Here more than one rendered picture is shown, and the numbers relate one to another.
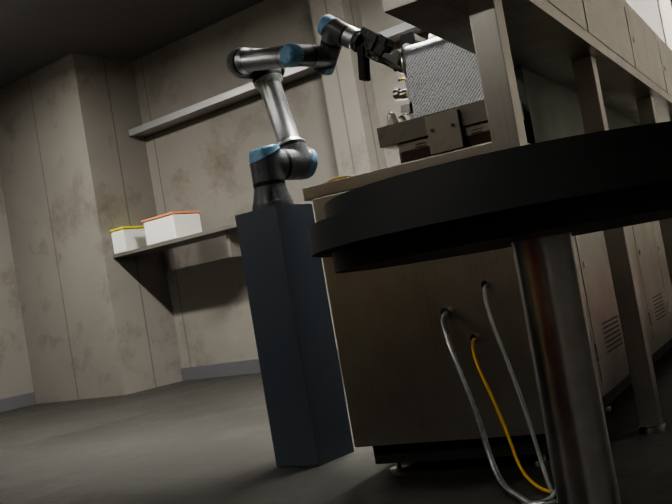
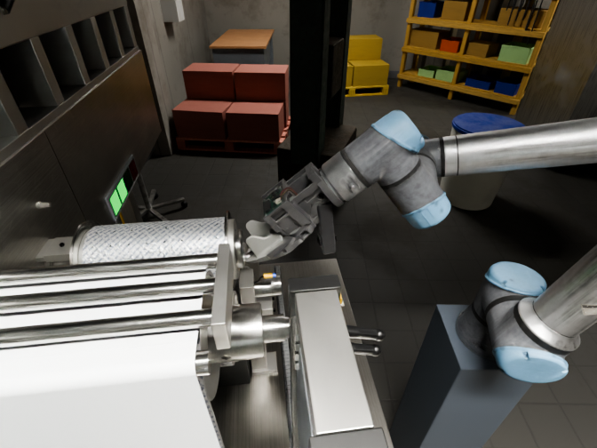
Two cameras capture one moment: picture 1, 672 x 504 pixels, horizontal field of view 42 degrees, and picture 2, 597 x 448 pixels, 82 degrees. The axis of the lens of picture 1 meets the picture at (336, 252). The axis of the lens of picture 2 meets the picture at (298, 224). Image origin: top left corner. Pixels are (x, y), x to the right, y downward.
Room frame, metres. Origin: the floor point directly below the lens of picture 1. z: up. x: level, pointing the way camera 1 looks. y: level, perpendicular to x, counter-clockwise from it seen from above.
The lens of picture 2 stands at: (3.26, -0.53, 1.69)
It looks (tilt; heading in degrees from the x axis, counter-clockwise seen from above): 37 degrees down; 144
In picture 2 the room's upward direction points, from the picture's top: straight up
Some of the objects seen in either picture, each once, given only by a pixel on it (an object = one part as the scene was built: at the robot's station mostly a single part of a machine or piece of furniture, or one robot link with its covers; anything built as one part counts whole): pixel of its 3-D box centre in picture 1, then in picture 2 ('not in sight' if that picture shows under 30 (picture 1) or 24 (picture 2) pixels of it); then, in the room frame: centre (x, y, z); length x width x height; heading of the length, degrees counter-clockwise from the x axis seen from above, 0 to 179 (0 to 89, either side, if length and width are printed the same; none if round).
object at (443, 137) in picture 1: (444, 132); not in sight; (2.46, -0.36, 0.96); 0.10 x 0.03 x 0.11; 61
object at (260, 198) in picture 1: (271, 196); (491, 323); (3.11, 0.20, 0.95); 0.15 x 0.15 x 0.10
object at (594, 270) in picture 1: (551, 290); not in sight; (3.58, -0.84, 0.43); 2.52 x 0.64 x 0.86; 151
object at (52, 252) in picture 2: not in sight; (59, 248); (2.64, -0.60, 1.28); 0.06 x 0.05 x 0.02; 61
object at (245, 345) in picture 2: not in sight; (237, 332); (3.01, -0.44, 1.33); 0.06 x 0.06 x 0.06; 61
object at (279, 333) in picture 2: not in sight; (287, 326); (3.04, -0.39, 1.33); 0.06 x 0.03 x 0.03; 61
